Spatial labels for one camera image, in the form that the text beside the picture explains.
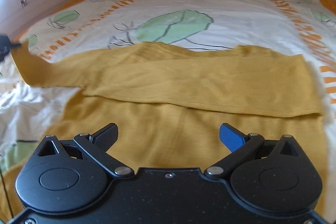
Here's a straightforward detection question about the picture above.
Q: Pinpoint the white leaf-print duvet cover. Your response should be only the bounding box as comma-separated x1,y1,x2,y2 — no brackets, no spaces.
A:
1,0,335,217

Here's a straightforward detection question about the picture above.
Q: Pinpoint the mustard yellow knit sweater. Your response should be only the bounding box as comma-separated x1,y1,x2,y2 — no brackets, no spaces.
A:
1,42,326,223

